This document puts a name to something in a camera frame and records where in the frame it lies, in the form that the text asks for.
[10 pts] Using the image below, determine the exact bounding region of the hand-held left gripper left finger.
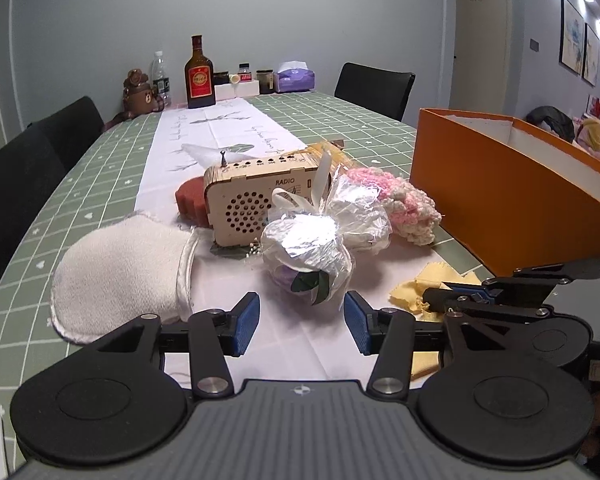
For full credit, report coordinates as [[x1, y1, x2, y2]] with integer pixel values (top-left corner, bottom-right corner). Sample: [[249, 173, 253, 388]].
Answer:
[[87, 291, 261, 398]]

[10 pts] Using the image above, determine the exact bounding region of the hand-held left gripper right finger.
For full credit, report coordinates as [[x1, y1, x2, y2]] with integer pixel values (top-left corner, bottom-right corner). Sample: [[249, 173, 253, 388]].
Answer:
[[344, 290, 518, 398]]

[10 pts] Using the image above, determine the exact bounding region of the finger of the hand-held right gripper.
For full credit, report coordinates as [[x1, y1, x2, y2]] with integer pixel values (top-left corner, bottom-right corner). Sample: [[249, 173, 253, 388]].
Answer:
[[422, 285, 551, 320], [482, 258, 600, 306]]

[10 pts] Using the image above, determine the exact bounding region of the yellow cloth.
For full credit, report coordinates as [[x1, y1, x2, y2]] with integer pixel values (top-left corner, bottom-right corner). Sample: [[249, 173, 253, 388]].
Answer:
[[389, 261, 481, 378]]

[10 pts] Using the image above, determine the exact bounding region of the cellophane flower bouquet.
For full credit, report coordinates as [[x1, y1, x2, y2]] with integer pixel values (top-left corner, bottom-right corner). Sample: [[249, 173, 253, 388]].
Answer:
[[260, 152, 393, 308]]

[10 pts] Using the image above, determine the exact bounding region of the orange cardboard box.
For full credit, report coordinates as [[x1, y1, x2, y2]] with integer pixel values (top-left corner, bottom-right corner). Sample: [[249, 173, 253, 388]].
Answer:
[[409, 107, 600, 278]]

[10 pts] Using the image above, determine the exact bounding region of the pink crochet piece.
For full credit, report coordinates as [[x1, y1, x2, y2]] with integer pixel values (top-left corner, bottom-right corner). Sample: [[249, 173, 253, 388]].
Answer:
[[342, 167, 443, 247]]

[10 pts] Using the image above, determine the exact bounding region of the white terry mitt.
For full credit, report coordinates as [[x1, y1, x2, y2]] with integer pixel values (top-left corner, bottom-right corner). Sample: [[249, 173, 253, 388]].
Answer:
[[50, 211, 201, 346]]

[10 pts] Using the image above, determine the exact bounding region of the wooden radio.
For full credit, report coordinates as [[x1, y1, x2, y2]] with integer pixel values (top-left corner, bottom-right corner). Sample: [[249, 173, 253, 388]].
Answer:
[[202, 149, 331, 248]]

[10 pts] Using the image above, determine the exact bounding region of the dark red sponge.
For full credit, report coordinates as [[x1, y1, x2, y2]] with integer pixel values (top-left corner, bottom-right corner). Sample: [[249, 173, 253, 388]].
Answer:
[[174, 176, 212, 226]]

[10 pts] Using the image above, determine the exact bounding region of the dark cloth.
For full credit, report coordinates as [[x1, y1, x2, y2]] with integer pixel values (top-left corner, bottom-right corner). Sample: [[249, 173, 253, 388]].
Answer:
[[526, 106, 576, 142]]

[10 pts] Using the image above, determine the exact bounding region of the yellow snack packet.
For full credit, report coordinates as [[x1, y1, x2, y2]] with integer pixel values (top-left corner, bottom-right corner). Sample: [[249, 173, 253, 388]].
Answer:
[[280, 141, 353, 171]]

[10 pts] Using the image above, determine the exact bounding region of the white printed table runner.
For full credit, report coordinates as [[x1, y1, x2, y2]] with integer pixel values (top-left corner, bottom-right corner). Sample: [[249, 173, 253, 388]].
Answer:
[[132, 96, 446, 383]]

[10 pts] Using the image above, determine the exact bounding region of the black chair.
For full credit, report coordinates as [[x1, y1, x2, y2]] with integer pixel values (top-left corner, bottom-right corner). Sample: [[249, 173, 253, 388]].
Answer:
[[0, 127, 68, 321], [334, 62, 416, 122], [27, 96, 105, 171]]

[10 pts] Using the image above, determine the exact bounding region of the white flat box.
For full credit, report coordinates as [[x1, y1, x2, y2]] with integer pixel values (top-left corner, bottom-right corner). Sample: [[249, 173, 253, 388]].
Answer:
[[214, 80, 261, 102]]

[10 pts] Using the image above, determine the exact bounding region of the cream door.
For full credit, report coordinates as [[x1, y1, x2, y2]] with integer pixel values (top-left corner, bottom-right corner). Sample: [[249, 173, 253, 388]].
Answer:
[[452, 0, 513, 122]]

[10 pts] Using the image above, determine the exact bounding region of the amber liquor bottle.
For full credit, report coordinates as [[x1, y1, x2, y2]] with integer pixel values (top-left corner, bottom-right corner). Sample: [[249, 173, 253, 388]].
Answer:
[[184, 35, 215, 109]]

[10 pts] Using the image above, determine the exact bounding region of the purple tissue box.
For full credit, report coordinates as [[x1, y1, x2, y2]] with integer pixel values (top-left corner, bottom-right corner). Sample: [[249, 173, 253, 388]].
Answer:
[[273, 60, 317, 93]]

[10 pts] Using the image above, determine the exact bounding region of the brown bear toy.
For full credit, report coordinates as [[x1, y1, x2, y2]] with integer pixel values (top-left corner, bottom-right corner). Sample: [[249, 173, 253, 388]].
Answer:
[[121, 68, 167, 122]]

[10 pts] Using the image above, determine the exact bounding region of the clear water bottle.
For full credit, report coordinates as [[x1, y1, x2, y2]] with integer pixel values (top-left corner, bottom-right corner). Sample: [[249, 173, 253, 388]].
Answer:
[[151, 51, 172, 108]]

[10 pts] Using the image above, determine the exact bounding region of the small framed wall picture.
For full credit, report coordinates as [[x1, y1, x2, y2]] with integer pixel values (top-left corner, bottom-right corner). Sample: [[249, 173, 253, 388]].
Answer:
[[582, 22, 600, 87]]

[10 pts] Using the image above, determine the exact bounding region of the large framed wall picture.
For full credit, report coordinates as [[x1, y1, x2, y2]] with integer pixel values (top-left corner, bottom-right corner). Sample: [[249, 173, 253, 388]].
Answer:
[[560, 0, 586, 77]]

